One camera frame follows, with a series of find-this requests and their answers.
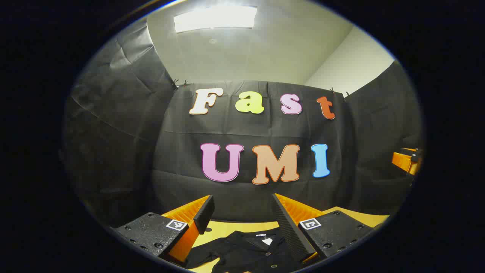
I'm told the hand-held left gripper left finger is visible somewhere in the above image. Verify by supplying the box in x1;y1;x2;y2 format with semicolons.
110;195;215;266

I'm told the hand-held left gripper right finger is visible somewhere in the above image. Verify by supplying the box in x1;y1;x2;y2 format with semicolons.
271;193;376;264

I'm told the black collared garment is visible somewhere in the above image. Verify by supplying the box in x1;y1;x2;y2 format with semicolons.
184;229;315;273

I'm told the black backdrop cloth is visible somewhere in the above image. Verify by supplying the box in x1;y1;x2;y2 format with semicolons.
61;17;425;228

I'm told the rectangular ceiling light panel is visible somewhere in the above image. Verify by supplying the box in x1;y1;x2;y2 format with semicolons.
174;5;258;34

